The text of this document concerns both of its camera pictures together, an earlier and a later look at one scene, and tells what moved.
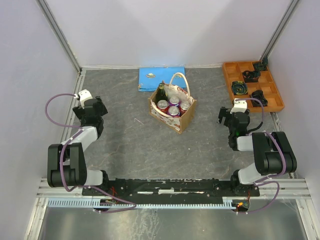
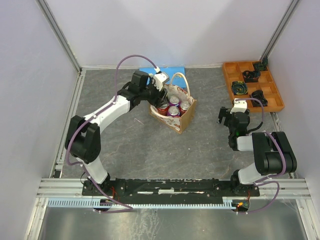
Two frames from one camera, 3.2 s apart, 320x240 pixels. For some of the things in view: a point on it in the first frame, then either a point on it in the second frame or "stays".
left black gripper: [79, 111] → [157, 101]
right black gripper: [224, 112] stays
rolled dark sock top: [261, 66] stays
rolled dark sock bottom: [259, 95] stays
